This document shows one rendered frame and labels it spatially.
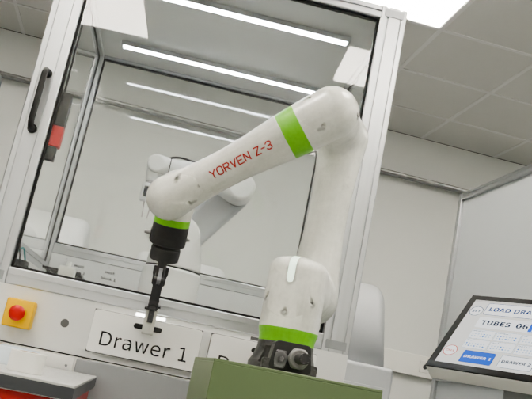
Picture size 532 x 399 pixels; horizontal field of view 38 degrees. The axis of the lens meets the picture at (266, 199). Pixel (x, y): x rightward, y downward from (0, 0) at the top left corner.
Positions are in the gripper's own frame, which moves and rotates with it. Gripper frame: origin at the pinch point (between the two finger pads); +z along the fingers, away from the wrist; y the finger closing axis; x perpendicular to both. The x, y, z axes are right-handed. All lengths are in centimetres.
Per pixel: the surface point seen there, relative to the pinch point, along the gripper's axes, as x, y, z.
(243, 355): 26.3, -3.7, 5.3
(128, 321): -5.4, -4.6, 2.6
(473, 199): 155, -215, -36
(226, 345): 21.4, -4.3, 3.7
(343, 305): 51, -12, -12
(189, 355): 12.2, -2.7, 8.0
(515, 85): 179, -262, -105
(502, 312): 96, -11, -20
